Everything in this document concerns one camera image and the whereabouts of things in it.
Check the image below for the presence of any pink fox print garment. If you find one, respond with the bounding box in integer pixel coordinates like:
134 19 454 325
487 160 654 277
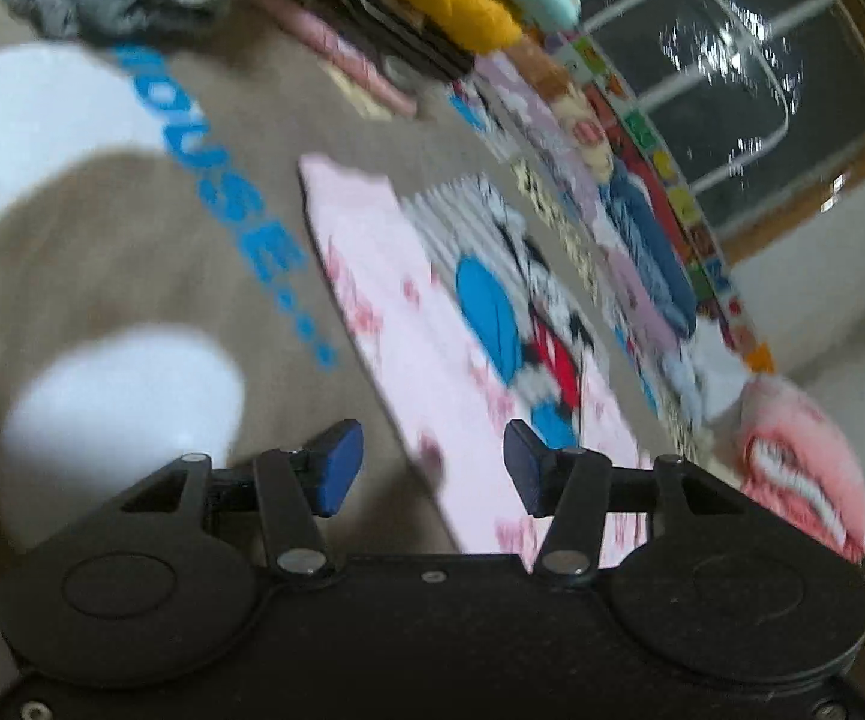
299 154 652 566

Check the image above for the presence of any purple floral bedsheet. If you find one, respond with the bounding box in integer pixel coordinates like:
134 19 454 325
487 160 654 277
476 52 704 427

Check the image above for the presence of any pink folded quilt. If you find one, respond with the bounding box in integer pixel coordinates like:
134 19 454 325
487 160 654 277
735 374 865 564

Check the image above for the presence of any blue folded duvet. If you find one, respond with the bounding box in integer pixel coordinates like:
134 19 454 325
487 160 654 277
599 161 698 338

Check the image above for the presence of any brown Mickey Mouse blanket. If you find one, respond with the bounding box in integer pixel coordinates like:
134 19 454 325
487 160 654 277
0 0 713 699

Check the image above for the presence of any orange cartoon pillow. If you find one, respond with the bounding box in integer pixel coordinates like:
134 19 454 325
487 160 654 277
506 36 615 185

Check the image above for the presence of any pink folded garment bottom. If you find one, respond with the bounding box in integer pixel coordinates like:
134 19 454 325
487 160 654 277
252 0 418 119

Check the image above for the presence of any black striped folded garment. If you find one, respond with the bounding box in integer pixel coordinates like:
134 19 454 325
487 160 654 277
305 0 475 83

